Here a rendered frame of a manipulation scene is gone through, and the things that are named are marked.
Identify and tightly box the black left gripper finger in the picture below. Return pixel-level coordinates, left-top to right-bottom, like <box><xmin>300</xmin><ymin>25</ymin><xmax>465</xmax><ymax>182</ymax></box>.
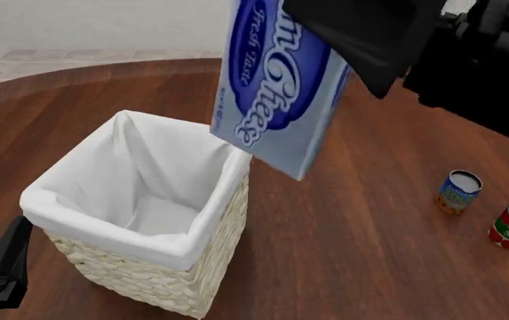
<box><xmin>0</xmin><ymin>215</ymin><xmax>34</xmax><ymax>285</ymax></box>

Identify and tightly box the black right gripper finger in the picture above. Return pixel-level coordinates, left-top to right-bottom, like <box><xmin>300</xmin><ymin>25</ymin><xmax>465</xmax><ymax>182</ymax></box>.
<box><xmin>282</xmin><ymin>0</ymin><xmax>449</xmax><ymax>100</ymax></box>

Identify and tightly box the blue white cream cheese box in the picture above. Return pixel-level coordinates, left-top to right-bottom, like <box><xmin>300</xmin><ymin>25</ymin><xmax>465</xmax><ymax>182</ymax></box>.
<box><xmin>209</xmin><ymin>0</ymin><xmax>355</xmax><ymax>182</ymax></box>

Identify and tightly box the wicker basket with white liner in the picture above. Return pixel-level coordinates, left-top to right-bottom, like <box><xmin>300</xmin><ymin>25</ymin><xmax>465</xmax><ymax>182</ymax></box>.
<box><xmin>19</xmin><ymin>109</ymin><xmax>252</xmax><ymax>320</ymax></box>

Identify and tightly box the blue yellow soup can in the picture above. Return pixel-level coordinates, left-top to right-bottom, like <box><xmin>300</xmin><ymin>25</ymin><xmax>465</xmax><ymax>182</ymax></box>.
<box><xmin>434</xmin><ymin>169</ymin><xmax>484</xmax><ymax>216</ymax></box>

